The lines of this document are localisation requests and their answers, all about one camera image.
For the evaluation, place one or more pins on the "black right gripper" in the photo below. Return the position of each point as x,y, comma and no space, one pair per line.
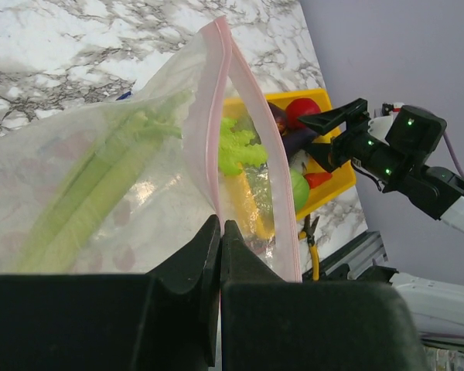
398,160

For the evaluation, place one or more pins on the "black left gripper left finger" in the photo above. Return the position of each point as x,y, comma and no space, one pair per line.
165,319

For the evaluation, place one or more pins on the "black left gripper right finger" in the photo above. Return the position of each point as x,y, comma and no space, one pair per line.
271,324

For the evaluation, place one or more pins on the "green celery stalk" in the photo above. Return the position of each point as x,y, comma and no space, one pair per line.
129,203

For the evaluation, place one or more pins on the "clear zip top bag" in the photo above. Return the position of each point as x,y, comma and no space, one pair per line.
36,159

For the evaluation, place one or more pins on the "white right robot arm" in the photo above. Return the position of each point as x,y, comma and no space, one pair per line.
437,307

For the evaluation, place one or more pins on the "red tomato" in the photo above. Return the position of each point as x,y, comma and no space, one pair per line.
300,107

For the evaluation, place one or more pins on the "red chili pepper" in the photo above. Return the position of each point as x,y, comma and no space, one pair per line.
315,179

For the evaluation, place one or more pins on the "yellow plastic tray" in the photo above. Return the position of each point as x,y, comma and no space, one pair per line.
342,179

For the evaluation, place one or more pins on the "green cabbage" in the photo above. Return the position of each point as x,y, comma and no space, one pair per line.
300,189

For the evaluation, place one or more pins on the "clear plastic screw box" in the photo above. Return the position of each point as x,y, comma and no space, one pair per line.
125,95

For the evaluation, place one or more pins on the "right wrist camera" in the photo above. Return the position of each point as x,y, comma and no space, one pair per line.
383,119

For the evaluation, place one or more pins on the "yellow handled pliers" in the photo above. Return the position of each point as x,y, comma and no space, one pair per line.
307,233

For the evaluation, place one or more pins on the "aluminium rail frame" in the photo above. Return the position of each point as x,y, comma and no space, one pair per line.
351,260

